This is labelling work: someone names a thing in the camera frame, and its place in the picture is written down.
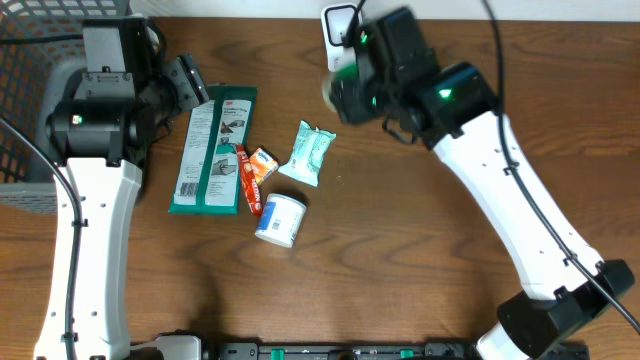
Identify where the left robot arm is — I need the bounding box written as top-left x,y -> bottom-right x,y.
33,54 -> 210,359

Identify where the orange snack packet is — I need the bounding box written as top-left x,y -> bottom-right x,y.
249,148 -> 279,185

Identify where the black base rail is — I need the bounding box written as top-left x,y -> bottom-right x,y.
217,343 -> 480,360

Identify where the white barcode scanner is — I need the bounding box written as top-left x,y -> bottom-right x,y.
320,3 -> 356,72

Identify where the green lid white jar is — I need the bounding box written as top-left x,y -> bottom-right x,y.
321,63 -> 358,113

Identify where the mint green wipes pack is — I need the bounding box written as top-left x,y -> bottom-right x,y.
278,120 -> 336,187

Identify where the grey plastic mesh basket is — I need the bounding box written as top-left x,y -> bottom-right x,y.
1,0 -> 130,215

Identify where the green box with label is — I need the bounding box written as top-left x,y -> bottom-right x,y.
169,85 -> 258,216

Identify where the red packet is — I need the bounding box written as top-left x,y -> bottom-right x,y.
235,144 -> 263,216

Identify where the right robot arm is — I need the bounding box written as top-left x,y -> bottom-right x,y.
323,63 -> 635,359

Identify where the white tub blue label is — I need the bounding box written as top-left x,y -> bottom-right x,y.
255,193 -> 307,248

